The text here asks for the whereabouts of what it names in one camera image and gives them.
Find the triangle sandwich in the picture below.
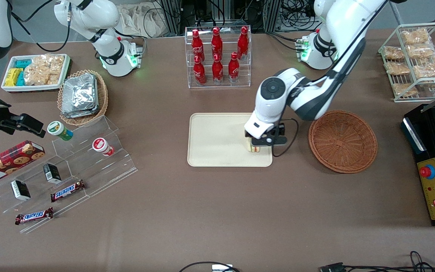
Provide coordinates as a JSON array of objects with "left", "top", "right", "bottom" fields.
[{"left": 246, "top": 136, "right": 261, "bottom": 153}]

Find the white rectangular snack tray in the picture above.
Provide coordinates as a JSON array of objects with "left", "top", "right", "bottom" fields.
[{"left": 1, "top": 53, "right": 71, "bottom": 93}]

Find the cream plastic tray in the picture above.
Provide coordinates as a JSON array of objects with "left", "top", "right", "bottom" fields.
[{"left": 187, "top": 112, "right": 273, "bottom": 168}]

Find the oval wicker basket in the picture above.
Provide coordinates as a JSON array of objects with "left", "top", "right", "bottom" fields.
[{"left": 57, "top": 70, "right": 109, "bottom": 127}]

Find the round brown wicker basket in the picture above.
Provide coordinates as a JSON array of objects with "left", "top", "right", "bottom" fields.
[{"left": 308, "top": 110, "right": 378, "bottom": 174}]

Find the green lid snack cup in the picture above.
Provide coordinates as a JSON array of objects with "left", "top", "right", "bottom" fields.
[{"left": 47, "top": 121, "right": 74, "bottom": 141}]

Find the red tartan cookie box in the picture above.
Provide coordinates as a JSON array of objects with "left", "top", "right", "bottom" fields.
[{"left": 0, "top": 140, "right": 46, "bottom": 187}]

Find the yellow snack pack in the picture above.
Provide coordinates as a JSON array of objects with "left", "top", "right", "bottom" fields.
[{"left": 5, "top": 68, "right": 24, "bottom": 87}]

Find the small black box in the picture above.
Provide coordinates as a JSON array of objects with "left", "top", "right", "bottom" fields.
[
  {"left": 43, "top": 163, "right": 62, "bottom": 185},
  {"left": 10, "top": 180, "right": 31, "bottom": 201}
]

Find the silver foil packet stack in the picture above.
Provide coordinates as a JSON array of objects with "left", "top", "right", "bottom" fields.
[{"left": 62, "top": 73, "right": 99, "bottom": 119}]

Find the clear bag of crackers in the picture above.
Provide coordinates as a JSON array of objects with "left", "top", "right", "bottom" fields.
[{"left": 23, "top": 54, "right": 65, "bottom": 86}]

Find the red cola bottle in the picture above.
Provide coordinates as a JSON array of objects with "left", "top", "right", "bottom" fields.
[
  {"left": 212, "top": 54, "right": 224, "bottom": 85},
  {"left": 211, "top": 27, "right": 224, "bottom": 61},
  {"left": 237, "top": 26, "right": 250, "bottom": 60},
  {"left": 191, "top": 29, "right": 205, "bottom": 63},
  {"left": 228, "top": 52, "right": 240, "bottom": 83},
  {"left": 193, "top": 56, "right": 207, "bottom": 86}
]

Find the clear acrylic bottle rack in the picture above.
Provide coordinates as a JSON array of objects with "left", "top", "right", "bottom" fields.
[{"left": 184, "top": 25, "right": 252, "bottom": 89}]

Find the red lid snack cup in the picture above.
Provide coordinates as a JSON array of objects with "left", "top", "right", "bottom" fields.
[{"left": 92, "top": 138, "right": 115, "bottom": 157}]

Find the Snickers chocolate bar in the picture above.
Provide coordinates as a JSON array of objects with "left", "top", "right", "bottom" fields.
[
  {"left": 15, "top": 207, "right": 54, "bottom": 226},
  {"left": 50, "top": 179, "right": 86, "bottom": 203}
]

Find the clear acrylic stepped stand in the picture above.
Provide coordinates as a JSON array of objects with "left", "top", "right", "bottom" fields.
[{"left": 0, "top": 115, "right": 138, "bottom": 234}]

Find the clear bagged pastry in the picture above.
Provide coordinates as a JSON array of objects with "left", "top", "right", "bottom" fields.
[
  {"left": 407, "top": 44, "right": 435, "bottom": 59},
  {"left": 383, "top": 46, "right": 406, "bottom": 61},
  {"left": 391, "top": 83, "right": 418, "bottom": 97},
  {"left": 384, "top": 61, "right": 411, "bottom": 76},
  {"left": 401, "top": 28, "right": 431, "bottom": 45},
  {"left": 413, "top": 56, "right": 435, "bottom": 79}
]

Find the beige cloth bag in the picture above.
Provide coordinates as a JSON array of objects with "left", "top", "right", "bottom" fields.
[{"left": 117, "top": 3, "right": 165, "bottom": 39}]

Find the black machine with yellow panel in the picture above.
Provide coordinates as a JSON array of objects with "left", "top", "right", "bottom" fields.
[{"left": 401, "top": 104, "right": 435, "bottom": 227}]

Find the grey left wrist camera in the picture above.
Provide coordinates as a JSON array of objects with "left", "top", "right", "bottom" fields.
[{"left": 267, "top": 123, "right": 288, "bottom": 147}]

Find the black arm base cable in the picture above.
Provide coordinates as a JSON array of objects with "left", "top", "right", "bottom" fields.
[{"left": 266, "top": 32, "right": 301, "bottom": 52}]

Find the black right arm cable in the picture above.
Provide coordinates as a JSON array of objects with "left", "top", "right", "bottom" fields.
[{"left": 11, "top": 0, "right": 71, "bottom": 53}]

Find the aluminium frame post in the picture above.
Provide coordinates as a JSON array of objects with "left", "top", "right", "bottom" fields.
[
  {"left": 262, "top": 0, "right": 282, "bottom": 33},
  {"left": 160, "top": 0, "right": 182, "bottom": 36}
]

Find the black cable bundle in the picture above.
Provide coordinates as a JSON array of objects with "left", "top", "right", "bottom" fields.
[{"left": 279, "top": 0, "right": 322, "bottom": 33}]

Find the black cable with white plug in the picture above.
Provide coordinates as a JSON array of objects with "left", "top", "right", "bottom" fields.
[{"left": 179, "top": 261, "right": 241, "bottom": 272}]

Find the black cable with black connector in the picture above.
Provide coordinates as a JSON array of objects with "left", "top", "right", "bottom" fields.
[{"left": 319, "top": 250, "right": 435, "bottom": 272}]

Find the white wire rack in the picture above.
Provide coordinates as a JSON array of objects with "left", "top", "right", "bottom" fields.
[{"left": 378, "top": 22, "right": 435, "bottom": 103}]

